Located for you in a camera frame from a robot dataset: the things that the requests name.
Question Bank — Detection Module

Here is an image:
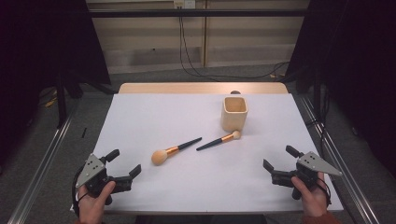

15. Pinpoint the person's right hand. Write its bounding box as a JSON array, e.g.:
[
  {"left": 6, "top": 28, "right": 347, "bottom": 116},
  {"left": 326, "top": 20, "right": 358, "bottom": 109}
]
[{"left": 290, "top": 172, "right": 329, "bottom": 217}]

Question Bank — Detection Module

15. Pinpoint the left hand-held gripper black cable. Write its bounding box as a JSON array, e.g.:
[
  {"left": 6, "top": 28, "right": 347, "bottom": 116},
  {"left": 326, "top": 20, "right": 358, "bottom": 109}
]
[{"left": 71, "top": 167, "right": 89, "bottom": 217}]

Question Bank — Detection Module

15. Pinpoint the right hand-held gripper black cable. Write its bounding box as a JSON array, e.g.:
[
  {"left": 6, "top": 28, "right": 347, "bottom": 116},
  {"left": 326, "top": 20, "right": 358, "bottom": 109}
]
[{"left": 316, "top": 177, "right": 332, "bottom": 208}]

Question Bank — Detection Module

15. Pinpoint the white wall power outlet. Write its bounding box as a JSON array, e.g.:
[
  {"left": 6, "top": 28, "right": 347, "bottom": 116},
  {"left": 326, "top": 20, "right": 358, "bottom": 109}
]
[{"left": 173, "top": 0, "right": 196, "bottom": 9}]

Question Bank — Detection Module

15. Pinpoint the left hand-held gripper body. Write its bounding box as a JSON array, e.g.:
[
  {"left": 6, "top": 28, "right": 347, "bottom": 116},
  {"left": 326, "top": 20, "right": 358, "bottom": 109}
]
[{"left": 75, "top": 153, "right": 134, "bottom": 206}]

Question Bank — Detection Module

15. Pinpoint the black curtain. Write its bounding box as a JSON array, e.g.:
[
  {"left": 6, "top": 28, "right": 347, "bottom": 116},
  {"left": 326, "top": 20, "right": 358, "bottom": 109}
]
[
  {"left": 0, "top": 0, "right": 112, "bottom": 169},
  {"left": 284, "top": 0, "right": 396, "bottom": 180}
]

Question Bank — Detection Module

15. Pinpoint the yellow floor tape piece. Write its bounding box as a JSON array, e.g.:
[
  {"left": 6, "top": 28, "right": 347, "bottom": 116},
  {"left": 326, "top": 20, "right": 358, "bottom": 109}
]
[{"left": 44, "top": 96, "right": 59, "bottom": 108}]

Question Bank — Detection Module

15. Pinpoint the black stand post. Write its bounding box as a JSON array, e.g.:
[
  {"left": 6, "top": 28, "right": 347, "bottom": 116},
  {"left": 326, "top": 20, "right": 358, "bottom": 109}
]
[{"left": 55, "top": 73, "right": 68, "bottom": 129}]

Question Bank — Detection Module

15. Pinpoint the yellow vertical wall strip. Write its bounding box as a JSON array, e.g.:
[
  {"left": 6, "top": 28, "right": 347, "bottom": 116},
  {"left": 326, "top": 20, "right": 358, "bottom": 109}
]
[{"left": 201, "top": 0, "right": 209, "bottom": 68}]

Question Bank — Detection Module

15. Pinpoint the long black wall cable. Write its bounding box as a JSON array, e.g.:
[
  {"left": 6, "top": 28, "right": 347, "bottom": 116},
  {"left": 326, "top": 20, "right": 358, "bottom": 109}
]
[{"left": 177, "top": 7, "right": 290, "bottom": 82}]

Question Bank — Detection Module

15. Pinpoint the black floor cable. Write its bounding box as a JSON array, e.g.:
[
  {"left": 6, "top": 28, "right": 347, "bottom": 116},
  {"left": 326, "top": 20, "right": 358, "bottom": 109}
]
[{"left": 305, "top": 88, "right": 332, "bottom": 153}]

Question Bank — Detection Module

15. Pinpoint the beige square cup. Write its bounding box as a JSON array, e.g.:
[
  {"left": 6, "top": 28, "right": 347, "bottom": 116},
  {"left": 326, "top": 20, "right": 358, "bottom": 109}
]
[{"left": 220, "top": 96, "right": 249, "bottom": 133}]

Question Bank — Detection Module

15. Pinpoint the white table mat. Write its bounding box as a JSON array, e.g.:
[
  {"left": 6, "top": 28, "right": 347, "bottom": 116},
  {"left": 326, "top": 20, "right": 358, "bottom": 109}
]
[{"left": 70, "top": 92, "right": 344, "bottom": 216}]

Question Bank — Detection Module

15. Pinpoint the black horizontal bar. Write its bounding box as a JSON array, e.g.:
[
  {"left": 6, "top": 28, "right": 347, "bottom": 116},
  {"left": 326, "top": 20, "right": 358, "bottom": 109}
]
[{"left": 88, "top": 8, "right": 309, "bottom": 18}]

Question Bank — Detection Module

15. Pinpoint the person's left hand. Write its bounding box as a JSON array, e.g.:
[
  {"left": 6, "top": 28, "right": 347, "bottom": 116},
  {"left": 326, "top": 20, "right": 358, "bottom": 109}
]
[{"left": 78, "top": 180, "right": 117, "bottom": 224}]

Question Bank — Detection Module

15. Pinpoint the hand-held gripper black cable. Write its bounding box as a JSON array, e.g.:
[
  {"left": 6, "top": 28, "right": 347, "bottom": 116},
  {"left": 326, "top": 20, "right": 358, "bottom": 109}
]
[
  {"left": 316, "top": 177, "right": 332, "bottom": 208},
  {"left": 71, "top": 167, "right": 89, "bottom": 217}
]

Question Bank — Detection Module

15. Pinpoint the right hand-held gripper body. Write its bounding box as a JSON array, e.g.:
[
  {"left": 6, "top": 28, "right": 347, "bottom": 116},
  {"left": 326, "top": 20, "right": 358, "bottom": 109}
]
[{"left": 271, "top": 151, "right": 344, "bottom": 201}]

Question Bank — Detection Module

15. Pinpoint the metal floor rail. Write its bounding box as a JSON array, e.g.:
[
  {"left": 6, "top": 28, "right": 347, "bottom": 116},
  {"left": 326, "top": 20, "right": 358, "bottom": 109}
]
[
  {"left": 298, "top": 94, "right": 381, "bottom": 224},
  {"left": 7, "top": 94, "right": 82, "bottom": 224}
]

